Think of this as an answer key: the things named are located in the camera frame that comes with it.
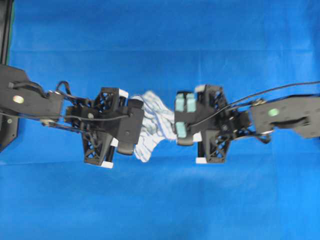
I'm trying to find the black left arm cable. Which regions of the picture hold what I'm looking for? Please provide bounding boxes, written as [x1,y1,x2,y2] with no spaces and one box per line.
[0,80,133,133]

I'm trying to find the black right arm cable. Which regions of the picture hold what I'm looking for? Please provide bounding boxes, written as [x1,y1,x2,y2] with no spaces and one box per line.
[186,80,320,144]

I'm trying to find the white blue-striped towel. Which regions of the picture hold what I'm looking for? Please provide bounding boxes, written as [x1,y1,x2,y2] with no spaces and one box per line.
[131,90,177,163]

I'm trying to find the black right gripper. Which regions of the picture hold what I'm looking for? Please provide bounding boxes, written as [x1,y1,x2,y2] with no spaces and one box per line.
[195,84,250,164]

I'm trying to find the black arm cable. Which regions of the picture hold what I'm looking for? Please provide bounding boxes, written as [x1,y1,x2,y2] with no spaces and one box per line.
[0,80,133,133]
[186,80,320,144]

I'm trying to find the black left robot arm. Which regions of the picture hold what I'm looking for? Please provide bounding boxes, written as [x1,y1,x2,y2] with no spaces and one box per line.
[0,64,130,169]

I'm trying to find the black table edge frame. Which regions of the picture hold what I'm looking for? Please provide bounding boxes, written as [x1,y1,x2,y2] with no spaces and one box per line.
[0,0,14,65]

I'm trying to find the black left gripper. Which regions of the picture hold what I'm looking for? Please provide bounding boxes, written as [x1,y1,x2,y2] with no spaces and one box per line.
[65,87,128,168]

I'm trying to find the blue table cloth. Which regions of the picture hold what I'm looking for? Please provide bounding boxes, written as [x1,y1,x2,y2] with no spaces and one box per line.
[0,0,320,240]

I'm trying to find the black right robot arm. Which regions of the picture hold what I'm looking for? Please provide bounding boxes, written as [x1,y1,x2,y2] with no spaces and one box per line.
[188,84,320,164]

